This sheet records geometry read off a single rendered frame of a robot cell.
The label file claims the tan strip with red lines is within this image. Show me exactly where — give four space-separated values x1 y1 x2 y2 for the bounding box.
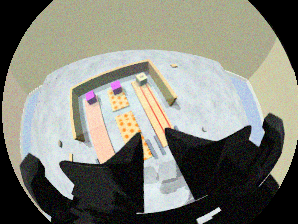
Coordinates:
145 104 174 148

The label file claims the peach flat strip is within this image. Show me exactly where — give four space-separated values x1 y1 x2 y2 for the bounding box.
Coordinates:
90 127 114 164

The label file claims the orange-spotted yellow strip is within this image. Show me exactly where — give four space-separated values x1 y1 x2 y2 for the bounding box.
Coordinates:
116 115 152 160

